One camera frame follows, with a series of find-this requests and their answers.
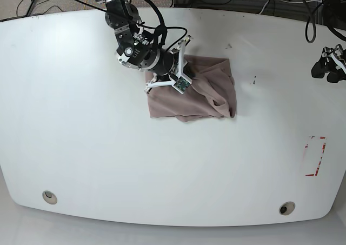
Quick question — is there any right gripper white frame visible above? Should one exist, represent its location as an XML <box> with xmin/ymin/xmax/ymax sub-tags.
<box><xmin>143</xmin><ymin>35</ymin><xmax>195</xmax><ymax>94</ymax></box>

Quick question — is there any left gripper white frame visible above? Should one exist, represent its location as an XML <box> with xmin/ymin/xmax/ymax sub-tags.
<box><xmin>311</xmin><ymin>44</ymin><xmax>346</xmax><ymax>83</ymax></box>

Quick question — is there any mauve t-shirt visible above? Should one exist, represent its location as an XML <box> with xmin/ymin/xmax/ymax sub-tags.
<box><xmin>147</xmin><ymin>55</ymin><xmax>237</xmax><ymax>122</ymax></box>

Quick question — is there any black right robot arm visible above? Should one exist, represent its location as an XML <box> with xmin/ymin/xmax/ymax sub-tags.
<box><xmin>95</xmin><ymin>0</ymin><xmax>194</xmax><ymax>94</ymax></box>

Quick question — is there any red tape rectangle marking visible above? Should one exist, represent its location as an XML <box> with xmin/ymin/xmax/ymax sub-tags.
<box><xmin>301</xmin><ymin>136</ymin><xmax>327</xmax><ymax>177</ymax></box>

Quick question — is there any right table grommet hole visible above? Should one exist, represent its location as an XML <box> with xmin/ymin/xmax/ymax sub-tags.
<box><xmin>279</xmin><ymin>201</ymin><xmax>295</xmax><ymax>216</ymax></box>

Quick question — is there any table grommet hole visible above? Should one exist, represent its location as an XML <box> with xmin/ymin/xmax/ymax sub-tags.
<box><xmin>42</xmin><ymin>191</ymin><xmax>57</xmax><ymax>205</ymax></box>
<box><xmin>279</xmin><ymin>201</ymin><xmax>295</xmax><ymax>216</ymax></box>

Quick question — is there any left table grommet hole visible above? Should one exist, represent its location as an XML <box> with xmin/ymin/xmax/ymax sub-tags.
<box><xmin>42</xmin><ymin>191</ymin><xmax>57</xmax><ymax>205</ymax></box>

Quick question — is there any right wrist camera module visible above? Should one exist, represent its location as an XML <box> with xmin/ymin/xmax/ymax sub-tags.
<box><xmin>172</xmin><ymin>76</ymin><xmax>192</xmax><ymax>94</ymax></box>

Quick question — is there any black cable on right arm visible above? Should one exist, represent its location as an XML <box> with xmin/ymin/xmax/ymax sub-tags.
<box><xmin>129</xmin><ymin>0</ymin><xmax>189</xmax><ymax>54</ymax></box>

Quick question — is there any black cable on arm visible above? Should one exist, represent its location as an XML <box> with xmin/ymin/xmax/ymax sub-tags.
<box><xmin>290</xmin><ymin>0</ymin><xmax>346</xmax><ymax>43</ymax></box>
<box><xmin>129</xmin><ymin>0</ymin><xmax>189</xmax><ymax>54</ymax></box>

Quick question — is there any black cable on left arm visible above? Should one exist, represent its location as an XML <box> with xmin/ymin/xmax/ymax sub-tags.
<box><xmin>290</xmin><ymin>0</ymin><xmax>346</xmax><ymax>43</ymax></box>

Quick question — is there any white cable on floor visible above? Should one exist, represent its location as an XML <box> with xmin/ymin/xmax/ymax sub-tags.
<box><xmin>259</xmin><ymin>0</ymin><xmax>322</xmax><ymax>15</ymax></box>

